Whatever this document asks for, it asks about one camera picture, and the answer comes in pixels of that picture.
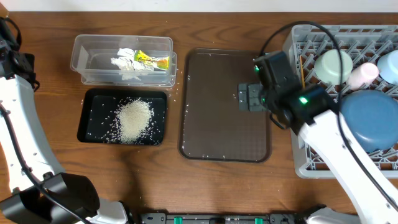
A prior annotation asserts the mint green bowl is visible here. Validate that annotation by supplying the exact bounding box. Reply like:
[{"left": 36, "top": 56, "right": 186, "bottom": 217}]
[{"left": 314, "top": 49, "right": 353, "bottom": 85}]

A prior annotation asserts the green yellow snack wrapper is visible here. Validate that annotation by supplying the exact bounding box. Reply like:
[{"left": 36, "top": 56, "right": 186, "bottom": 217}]
[{"left": 134, "top": 50, "right": 170, "bottom": 70}]

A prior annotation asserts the white rice pile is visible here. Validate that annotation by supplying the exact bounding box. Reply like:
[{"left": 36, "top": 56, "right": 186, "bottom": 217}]
[{"left": 86, "top": 96, "right": 165, "bottom": 146}]

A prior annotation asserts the clear plastic bin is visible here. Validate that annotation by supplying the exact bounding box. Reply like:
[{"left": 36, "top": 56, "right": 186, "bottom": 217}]
[{"left": 70, "top": 34, "right": 177, "bottom": 87}]

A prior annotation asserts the pink cup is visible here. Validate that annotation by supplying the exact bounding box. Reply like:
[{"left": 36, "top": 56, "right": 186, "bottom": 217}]
[{"left": 346, "top": 62, "right": 379, "bottom": 90}]

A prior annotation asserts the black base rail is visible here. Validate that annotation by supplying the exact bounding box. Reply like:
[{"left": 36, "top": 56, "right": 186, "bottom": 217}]
[{"left": 139, "top": 205, "right": 326, "bottom": 224}]

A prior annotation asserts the light blue bowl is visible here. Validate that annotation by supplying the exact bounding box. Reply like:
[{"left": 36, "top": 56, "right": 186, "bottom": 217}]
[{"left": 377, "top": 50, "right": 398, "bottom": 85}]

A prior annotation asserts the brown serving tray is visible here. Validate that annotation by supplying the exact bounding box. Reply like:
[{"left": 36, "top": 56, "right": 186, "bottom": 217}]
[{"left": 178, "top": 49, "right": 272, "bottom": 163}]

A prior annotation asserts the dark blue plate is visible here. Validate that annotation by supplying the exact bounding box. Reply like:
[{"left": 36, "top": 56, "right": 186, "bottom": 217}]
[{"left": 341, "top": 90, "right": 397, "bottom": 153}]

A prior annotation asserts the black plastic tray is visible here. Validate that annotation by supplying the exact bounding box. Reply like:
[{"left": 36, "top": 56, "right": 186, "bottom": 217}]
[{"left": 77, "top": 88, "right": 167, "bottom": 146}]

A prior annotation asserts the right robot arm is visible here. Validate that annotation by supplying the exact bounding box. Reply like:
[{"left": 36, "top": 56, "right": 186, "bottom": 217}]
[{"left": 238, "top": 84, "right": 397, "bottom": 223}]

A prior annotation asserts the wooden chopstick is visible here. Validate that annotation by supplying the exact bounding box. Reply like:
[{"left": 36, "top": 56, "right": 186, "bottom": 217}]
[{"left": 299, "top": 55, "right": 305, "bottom": 89}]

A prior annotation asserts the white tissue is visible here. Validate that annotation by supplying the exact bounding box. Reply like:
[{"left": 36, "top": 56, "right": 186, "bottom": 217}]
[
  {"left": 111, "top": 48, "right": 136, "bottom": 71},
  {"left": 132, "top": 61, "right": 154, "bottom": 71}
]

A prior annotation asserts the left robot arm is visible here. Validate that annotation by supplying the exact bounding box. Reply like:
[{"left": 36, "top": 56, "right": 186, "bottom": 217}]
[{"left": 1, "top": 38, "right": 128, "bottom": 223}]

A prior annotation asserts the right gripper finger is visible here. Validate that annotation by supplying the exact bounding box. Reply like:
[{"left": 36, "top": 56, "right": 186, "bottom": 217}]
[
  {"left": 238, "top": 83, "right": 249, "bottom": 111},
  {"left": 248, "top": 83, "right": 267, "bottom": 112}
]

